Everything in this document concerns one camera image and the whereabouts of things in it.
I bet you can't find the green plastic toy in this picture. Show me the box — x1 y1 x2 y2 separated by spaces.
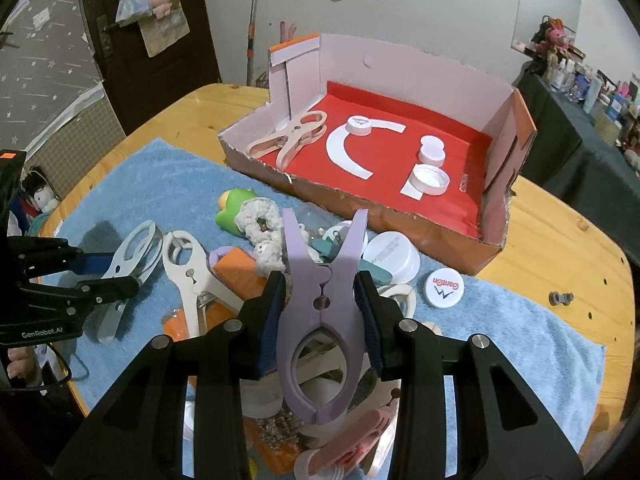
215 188 257 236

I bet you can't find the broom with orange tip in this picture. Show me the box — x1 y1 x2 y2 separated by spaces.
246 0 264 86

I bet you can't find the large white lid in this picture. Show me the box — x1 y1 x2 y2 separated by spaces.
361 230 422 285

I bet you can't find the red printed paper sheet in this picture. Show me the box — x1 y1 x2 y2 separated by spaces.
260 80 501 238

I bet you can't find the pink bunny plush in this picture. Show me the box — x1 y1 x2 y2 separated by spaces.
545 17 571 51

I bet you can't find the dark cloth covered table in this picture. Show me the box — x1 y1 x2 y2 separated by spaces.
515 60 640 176

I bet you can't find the plain white bottle cap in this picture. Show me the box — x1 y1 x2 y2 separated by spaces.
419 136 446 169

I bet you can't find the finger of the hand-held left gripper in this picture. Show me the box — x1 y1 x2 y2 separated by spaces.
7 236 119 282
16 275 142 322

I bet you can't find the small white bottle cap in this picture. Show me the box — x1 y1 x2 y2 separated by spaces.
324 225 357 248

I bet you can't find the lilac plastic piece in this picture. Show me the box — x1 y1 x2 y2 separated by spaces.
208 245 246 276

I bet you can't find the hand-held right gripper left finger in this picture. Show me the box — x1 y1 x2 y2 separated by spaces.
52 270 287 480

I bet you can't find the blue towel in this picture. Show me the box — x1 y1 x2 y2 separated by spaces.
37 137 608 480

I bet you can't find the translucent white bottle cap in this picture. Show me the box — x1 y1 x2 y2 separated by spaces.
409 163 452 197

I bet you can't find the translucent plastic bag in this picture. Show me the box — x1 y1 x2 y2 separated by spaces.
115 0 151 27

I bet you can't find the wall mirror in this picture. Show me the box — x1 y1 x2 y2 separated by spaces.
511 0 585 46

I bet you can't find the pale blue clothes clip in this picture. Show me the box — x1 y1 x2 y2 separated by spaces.
95 219 157 345

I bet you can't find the orange block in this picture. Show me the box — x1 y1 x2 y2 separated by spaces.
220 251 268 301

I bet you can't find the black cable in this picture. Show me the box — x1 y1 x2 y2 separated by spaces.
7 342 74 392

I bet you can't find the purple clothes clip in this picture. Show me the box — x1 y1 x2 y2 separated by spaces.
275 207 371 426

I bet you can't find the person's left hand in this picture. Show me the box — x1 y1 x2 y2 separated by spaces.
6 347 37 382

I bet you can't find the dark wooden door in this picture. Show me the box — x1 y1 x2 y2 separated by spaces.
75 0 223 136

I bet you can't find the row of cosmetic bottles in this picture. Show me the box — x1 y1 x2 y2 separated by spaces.
542 45 640 161

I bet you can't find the pink clothes clip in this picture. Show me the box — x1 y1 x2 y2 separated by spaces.
295 407 401 480

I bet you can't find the teal clothes clip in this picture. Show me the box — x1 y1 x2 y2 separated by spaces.
310 237 393 286

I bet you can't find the small plush doll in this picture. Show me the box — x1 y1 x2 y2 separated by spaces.
25 180 60 213

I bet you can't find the white crochet scrunchie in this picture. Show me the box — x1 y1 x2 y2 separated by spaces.
234 199 288 273

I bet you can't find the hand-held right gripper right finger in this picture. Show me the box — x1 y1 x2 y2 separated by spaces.
355 270 586 480

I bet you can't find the cardboard box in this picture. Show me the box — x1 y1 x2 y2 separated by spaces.
217 32 538 276

